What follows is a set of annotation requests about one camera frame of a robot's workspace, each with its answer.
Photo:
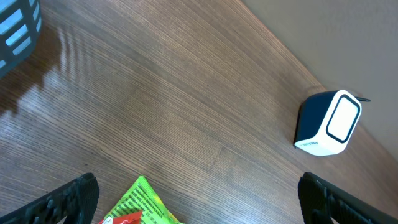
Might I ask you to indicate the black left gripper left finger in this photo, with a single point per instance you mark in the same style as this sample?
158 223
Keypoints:
72 203

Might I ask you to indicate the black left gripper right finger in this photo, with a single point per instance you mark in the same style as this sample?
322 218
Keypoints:
323 202

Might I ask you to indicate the red chocolate bar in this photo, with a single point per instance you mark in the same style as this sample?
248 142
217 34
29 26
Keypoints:
131 218

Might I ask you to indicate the green candy bag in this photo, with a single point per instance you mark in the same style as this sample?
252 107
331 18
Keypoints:
142 197

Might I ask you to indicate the white barcode scanner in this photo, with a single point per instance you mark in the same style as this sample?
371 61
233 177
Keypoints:
326 122

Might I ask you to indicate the grey plastic basket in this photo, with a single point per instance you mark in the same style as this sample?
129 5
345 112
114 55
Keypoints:
21 22

